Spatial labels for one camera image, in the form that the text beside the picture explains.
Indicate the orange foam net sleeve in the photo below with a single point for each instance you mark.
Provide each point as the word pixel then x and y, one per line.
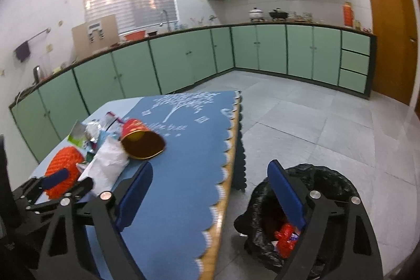
pixel 64 160

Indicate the wooden table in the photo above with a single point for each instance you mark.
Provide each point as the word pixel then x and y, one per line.
pixel 218 230

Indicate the white paper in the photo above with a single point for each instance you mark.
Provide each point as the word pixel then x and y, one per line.
pixel 106 162

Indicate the red thermos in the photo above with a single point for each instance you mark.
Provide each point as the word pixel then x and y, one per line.
pixel 347 15

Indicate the bin with black bag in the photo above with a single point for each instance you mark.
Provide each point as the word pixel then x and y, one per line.
pixel 328 178

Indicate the blue scalloped tablecloth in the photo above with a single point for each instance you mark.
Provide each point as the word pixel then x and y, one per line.
pixel 190 168

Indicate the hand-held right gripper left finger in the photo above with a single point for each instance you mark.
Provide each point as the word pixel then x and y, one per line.
pixel 134 194

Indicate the white utensil holder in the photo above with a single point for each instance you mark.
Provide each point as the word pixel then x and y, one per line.
pixel 197 22

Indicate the red gold paper cup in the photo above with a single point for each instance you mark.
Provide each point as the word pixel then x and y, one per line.
pixel 134 127

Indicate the white pot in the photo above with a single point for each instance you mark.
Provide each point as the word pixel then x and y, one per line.
pixel 256 15

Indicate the red basin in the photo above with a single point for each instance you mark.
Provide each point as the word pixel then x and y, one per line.
pixel 134 35

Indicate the dark towel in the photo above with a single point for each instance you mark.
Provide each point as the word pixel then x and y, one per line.
pixel 22 51

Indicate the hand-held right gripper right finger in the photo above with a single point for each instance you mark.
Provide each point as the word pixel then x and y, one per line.
pixel 285 194

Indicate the metal towel rail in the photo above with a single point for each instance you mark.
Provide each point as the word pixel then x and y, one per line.
pixel 36 36

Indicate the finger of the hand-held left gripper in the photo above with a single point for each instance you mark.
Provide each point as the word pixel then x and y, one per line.
pixel 83 185
pixel 55 177

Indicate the metal faucet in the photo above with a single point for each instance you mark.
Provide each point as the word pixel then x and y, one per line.
pixel 164 19

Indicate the amber jar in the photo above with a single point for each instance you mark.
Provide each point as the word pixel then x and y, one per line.
pixel 357 24

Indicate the red plastic wrapper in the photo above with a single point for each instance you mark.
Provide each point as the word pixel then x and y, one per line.
pixel 284 239

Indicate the crumpled clear plastic wrapper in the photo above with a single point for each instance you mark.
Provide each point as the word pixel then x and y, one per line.
pixel 93 129

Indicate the wooden door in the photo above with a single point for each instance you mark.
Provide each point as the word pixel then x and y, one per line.
pixel 390 30

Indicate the green silver foil packet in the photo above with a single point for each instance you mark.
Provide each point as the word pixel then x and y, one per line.
pixel 77 134

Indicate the black wok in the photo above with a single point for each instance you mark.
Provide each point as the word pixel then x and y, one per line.
pixel 279 15

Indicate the cardboard box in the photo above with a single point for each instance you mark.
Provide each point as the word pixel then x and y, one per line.
pixel 80 43

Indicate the green base cabinets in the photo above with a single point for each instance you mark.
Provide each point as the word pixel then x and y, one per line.
pixel 272 50

